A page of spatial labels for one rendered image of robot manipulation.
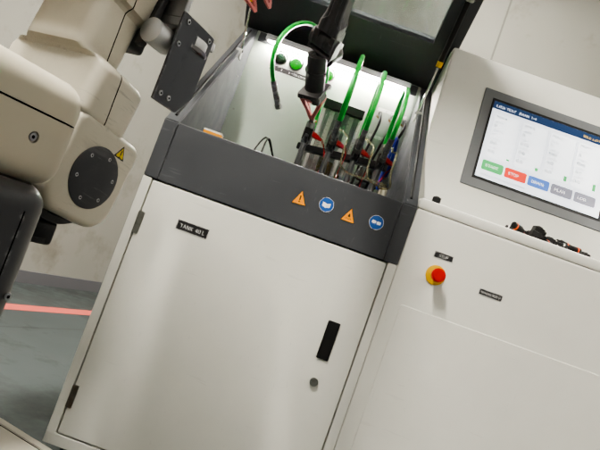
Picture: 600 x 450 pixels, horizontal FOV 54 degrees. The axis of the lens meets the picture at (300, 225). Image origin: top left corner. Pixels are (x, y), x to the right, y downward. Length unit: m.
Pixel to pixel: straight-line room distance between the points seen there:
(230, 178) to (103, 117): 0.62
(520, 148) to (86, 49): 1.37
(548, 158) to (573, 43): 3.04
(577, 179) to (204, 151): 1.14
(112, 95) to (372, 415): 1.01
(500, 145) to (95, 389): 1.36
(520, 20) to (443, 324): 3.77
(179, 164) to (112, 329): 0.45
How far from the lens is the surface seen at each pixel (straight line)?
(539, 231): 1.76
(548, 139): 2.02
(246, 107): 2.14
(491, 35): 5.04
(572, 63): 4.91
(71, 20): 1.04
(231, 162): 1.55
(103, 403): 1.63
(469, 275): 1.58
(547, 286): 1.65
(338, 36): 1.62
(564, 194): 1.97
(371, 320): 1.53
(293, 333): 1.53
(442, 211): 1.57
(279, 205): 1.52
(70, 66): 1.02
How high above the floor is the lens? 0.70
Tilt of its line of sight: 4 degrees up
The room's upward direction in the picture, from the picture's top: 20 degrees clockwise
